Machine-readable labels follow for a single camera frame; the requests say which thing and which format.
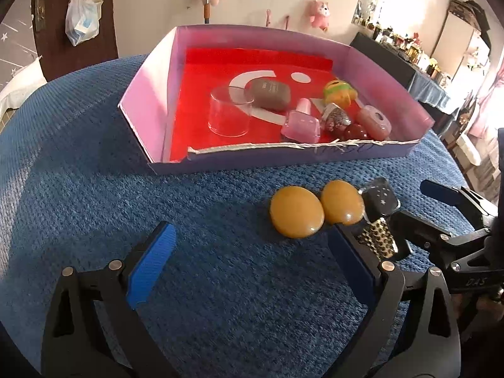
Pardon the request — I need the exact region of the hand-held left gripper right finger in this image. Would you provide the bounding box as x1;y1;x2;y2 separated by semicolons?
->
328;222;462;378

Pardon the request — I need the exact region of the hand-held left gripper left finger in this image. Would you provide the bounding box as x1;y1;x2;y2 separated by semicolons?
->
41;221;180;378

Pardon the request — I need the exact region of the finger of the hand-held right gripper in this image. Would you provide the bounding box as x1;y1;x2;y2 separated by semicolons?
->
390;210;504;294
421;179;499;221

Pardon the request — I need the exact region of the gold studded cylinder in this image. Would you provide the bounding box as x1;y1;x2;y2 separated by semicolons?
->
356;218;399;262

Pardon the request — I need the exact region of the black starry bottle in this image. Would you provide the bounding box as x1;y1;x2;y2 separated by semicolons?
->
360;178;401;223

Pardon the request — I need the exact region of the yellow round disc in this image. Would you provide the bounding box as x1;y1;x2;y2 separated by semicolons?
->
320;180;365;226
270;186;325;239

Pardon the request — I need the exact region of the pink oval case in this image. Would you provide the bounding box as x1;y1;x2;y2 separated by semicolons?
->
357;105;393;141

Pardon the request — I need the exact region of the dark red ball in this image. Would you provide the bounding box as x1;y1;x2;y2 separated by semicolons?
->
339;123;371;141

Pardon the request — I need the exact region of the floral egg-shaped bottle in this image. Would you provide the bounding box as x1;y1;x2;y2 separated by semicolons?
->
320;102;352;134

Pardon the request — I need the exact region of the yellow green toy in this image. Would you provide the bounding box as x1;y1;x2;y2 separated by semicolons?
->
323;79;359;109

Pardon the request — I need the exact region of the pink nail polish bottle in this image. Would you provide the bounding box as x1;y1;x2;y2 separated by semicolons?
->
281;98;321;142

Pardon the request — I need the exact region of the clear plastic cup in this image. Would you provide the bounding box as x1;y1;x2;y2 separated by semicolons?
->
208;85;255;138

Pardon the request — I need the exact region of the pink cardboard box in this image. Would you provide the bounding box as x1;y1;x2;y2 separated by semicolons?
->
118;25;436;176

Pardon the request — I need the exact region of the grey-brown compact case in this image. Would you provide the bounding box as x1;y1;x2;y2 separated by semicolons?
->
244;79;292;112

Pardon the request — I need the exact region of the blue blanket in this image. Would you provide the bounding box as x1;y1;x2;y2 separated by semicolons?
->
0;55;504;378

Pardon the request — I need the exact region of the pink curtain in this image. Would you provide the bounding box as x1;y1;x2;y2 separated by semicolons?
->
468;47;504;138

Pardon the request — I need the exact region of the desk with blue cloth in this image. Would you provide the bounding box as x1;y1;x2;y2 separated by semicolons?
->
350;31;451;127

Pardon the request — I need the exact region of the white wardrobe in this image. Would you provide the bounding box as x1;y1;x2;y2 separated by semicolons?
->
431;27;493;87

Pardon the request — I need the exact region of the row of small bottles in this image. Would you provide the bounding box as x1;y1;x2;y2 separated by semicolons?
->
354;12;450;83

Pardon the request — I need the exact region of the dark suitcase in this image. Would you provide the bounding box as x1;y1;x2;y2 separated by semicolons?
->
447;0;483;32

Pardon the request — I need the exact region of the bright pink plush bear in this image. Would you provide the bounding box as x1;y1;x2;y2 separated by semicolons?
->
307;0;332;31

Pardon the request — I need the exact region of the white bed sheet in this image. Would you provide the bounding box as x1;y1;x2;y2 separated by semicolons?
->
0;57;48;111

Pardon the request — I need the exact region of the dark wooden door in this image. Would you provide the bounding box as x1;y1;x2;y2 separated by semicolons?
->
31;0;119;81

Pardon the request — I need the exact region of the white plastic bag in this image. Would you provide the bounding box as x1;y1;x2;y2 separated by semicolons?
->
65;0;104;47

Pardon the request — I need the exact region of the metal door handle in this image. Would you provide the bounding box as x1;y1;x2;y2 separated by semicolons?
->
33;0;60;32

